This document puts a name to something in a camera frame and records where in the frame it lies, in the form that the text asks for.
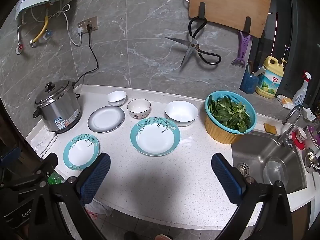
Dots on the purple plastic container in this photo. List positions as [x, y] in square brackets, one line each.
[313, 136]

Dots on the patterned dark-rimmed bowl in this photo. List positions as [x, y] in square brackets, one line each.
[138, 108]

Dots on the red plastic holder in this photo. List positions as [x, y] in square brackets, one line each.
[297, 143]

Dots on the stainless steel sink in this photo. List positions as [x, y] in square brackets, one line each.
[252, 152]

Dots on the large teal floral plate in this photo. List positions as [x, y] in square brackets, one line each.
[155, 137]

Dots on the stainless steel rice cooker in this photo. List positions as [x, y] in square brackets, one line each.
[58, 107]

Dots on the chrome faucet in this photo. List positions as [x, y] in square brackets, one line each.
[290, 116]

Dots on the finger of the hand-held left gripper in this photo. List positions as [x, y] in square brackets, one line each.
[10, 158]
[47, 166]

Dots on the clear glass bowl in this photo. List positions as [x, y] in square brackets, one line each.
[275, 171]

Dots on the green plastic bag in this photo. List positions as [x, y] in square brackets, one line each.
[55, 177]

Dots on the metal wall pipe fitting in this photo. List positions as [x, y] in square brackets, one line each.
[32, 43]

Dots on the grey wall socket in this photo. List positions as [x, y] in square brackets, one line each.
[92, 21]

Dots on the blue-marked wall valve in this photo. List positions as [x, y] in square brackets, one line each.
[47, 35]

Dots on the green leafy vegetables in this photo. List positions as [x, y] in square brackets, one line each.
[230, 113]

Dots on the black wall hook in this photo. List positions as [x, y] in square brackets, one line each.
[248, 25]
[202, 10]

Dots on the white spray bottle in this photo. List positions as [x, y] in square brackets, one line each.
[300, 93]

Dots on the blue utensil holder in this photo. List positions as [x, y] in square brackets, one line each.
[248, 81]

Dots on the white folded cloth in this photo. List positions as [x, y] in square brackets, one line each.
[45, 141]

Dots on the small teal floral plate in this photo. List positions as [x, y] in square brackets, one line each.
[81, 152]

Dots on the grey-rimmed white plate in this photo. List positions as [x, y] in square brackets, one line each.
[106, 118]

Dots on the red-marked wall valve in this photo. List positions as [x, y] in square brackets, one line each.
[19, 49]

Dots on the teal plastic colander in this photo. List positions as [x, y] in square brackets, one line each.
[212, 118]

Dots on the yellow sponge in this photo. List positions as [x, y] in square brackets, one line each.
[270, 128]

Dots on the purple peeler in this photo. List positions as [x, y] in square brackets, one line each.
[243, 45]

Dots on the white pink plastic bag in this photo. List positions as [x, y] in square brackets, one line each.
[100, 210]

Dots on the person's black shoe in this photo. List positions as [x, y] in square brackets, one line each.
[132, 236]

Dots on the small white cup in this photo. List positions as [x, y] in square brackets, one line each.
[302, 133]

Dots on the wooden cutting board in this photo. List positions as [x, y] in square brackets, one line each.
[230, 2]

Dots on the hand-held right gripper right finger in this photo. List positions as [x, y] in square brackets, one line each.
[226, 180]

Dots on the white orange packet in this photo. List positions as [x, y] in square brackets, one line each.
[285, 101]

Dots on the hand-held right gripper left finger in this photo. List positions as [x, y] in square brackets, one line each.
[96, 177]

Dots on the large white bowl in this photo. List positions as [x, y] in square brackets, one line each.
[181, 112]

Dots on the small white bowl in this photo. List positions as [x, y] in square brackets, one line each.
[117, 97]

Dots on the yellow detergent bottle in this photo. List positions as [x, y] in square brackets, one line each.
[270, 80]

